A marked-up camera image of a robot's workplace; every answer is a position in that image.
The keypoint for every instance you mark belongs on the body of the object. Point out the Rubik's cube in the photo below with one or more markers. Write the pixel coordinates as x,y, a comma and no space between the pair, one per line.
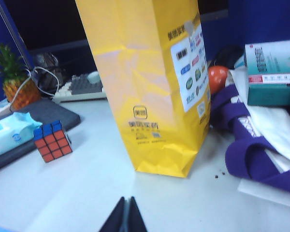
54,145

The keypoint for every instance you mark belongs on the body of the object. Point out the black rounded object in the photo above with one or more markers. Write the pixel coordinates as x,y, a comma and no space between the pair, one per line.
228,56

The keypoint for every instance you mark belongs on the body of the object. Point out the blue office partition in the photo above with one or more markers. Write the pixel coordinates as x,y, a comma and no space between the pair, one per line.
263,21

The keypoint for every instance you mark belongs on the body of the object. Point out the dark grey flat pad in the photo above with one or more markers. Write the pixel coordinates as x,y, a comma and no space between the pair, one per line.
55,116

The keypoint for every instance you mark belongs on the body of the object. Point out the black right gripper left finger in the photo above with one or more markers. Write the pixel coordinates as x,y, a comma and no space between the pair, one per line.
118,217

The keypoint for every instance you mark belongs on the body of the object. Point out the toy pineapple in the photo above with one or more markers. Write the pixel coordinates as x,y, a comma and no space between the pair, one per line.
21,95

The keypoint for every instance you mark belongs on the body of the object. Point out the teal cardboard box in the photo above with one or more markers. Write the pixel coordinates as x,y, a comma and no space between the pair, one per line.
268,94

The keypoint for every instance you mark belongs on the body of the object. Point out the yellow paper bag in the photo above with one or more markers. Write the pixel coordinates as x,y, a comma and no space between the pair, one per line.
135,96

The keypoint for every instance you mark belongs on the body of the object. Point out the clear plastic cup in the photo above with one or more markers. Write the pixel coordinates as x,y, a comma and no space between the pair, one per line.
48,62

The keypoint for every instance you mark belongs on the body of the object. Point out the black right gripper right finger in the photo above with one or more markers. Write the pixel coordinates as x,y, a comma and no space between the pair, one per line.
136,217

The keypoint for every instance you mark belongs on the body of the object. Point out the grey and white keyboard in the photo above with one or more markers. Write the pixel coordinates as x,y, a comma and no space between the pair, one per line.
75,96

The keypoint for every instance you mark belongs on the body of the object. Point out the white tape roll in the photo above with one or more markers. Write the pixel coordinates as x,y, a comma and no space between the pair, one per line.
93,77

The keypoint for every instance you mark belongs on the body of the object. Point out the light blue wet wipes pack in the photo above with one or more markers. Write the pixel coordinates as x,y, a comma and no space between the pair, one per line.
7,137

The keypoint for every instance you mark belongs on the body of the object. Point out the red orange round fruit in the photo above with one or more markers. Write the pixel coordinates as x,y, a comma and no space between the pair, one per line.
217,77

